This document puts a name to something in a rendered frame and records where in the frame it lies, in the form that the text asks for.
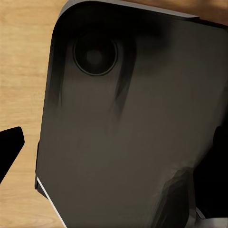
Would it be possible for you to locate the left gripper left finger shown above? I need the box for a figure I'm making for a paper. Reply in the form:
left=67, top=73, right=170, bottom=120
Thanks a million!
left=0, top=126, right=25, bottom=184

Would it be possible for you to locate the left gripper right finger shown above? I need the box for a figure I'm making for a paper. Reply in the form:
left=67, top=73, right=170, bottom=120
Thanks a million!
left=213, top=126, right=228, bottom=165

